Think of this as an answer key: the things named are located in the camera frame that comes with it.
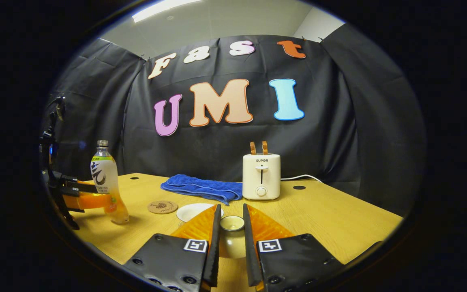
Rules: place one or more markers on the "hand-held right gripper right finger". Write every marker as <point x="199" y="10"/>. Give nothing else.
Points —
<point x="249" y="251"/>

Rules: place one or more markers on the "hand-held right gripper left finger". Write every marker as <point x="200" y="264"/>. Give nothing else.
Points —
<point x="215" y="251"/>

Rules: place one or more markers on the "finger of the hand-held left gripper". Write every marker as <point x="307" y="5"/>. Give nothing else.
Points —
<point x="79" y="184"/>
<point x="89" y="201"/>

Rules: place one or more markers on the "clear water bottle orange label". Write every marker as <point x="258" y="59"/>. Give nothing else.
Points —
<point x="106" y="182"/>

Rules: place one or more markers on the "cream teacup lid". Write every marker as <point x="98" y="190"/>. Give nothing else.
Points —
<point x="232" y="231"/>

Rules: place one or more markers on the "cream ceramic teacup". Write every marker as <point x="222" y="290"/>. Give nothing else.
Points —
<point x="193" y="211"/>

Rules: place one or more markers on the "round cork coaster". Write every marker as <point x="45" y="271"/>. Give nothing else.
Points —
<point x="162" y="207"/>

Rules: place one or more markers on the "blue folded towel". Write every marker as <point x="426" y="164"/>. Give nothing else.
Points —
<point x="201" y="187"/>

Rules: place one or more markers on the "cream toaster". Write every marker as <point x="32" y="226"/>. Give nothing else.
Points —
<point x="261" y="178"/>

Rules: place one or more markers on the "black backdrop cloth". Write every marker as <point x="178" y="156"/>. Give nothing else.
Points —
<point x="217" y="150"/>

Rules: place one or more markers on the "toasted bread slice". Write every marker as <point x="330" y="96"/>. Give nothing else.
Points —
<point x="253" y="148"/>
<point x="264" y="148"/>

